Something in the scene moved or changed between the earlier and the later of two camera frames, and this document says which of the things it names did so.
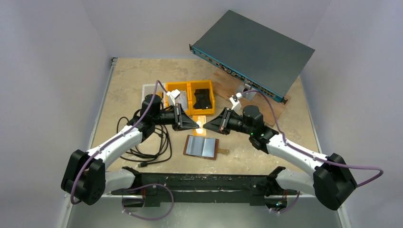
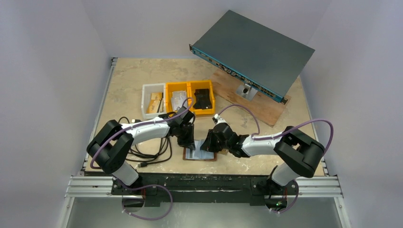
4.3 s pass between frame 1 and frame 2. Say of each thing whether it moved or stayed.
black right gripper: moved
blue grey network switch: stayed
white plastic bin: stayed
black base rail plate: stayed
